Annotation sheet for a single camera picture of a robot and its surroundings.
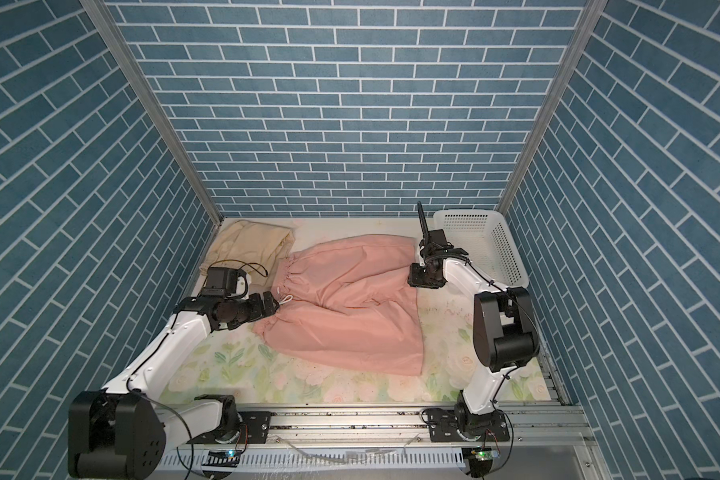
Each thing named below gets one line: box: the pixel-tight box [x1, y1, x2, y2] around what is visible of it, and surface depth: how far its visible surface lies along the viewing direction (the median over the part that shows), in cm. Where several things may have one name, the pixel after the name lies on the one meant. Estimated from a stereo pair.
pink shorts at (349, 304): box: [253, 235, 424, 377], surface depth 93 cm
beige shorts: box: [200, 220, 295, 288], surface depth 110 cm
